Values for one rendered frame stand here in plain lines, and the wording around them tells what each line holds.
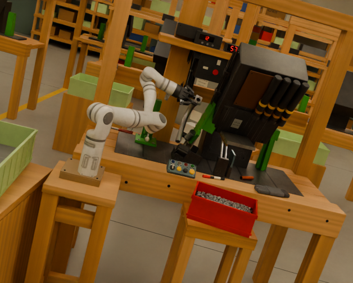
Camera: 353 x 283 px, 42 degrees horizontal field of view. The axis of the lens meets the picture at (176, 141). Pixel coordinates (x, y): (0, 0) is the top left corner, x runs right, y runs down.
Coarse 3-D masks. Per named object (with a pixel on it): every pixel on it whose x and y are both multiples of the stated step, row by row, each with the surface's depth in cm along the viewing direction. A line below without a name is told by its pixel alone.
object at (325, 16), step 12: (240, 0) 278; (252, 0) 271; (264, 0) 272; (276, 0) 272; (288, 0) 273; (288, 12) 275; (300, 12) 275; (312, 12) 276; (324, 12) 276; (336, 12) 277; (324, 24) 281; (336, 24) 279; (348, 24) 279
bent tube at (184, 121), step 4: (196, 96) 261; (196, 100) 260; (200, 100) 261; (192, 104) 264; (188, 108) 268; (192, 108) 267; (188, 112) 268; (184, 116) 268; (188, 116) 269; (184, 120) 267; (180, 124) 266; (184, 124) 266; (180, 128) 264; (180, 132) 262; (176, 136) 261; (180, 136) 260; (176, 140) 261; (180, 140) 260
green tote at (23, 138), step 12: (0, 132) 226; (12, 132) 226; (24, 132) 226; (36, 132) 224; (12, 144) 228; (24, 144) 205; (12, 156) 189; (24, 156) 213; (0, 168) 175; (12, 168) 196; (24, 168) 220; (0, 180) 181; (12, 180) 200; (0, 192) 185
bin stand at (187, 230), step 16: (192, 224) 209; (176, 240) 233; (192, 240) 211; (208, 240) 211; (224, 240) 211; (240, 240) 212; (256, 240) 212; (176, 256) 235; (224, 256) 239; (240, 256) 215; (176, 272) 215; (224, 272) 240; (240, 272) 218
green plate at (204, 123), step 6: (210, 102) 260; (210, 108) 253; (204, 114) 259; (210, 114) 252; (204, 120) 252; (210, 120) 254; (198, 126) 257; (204, 126) 255; (210, 126) 255; (210, 132) 256
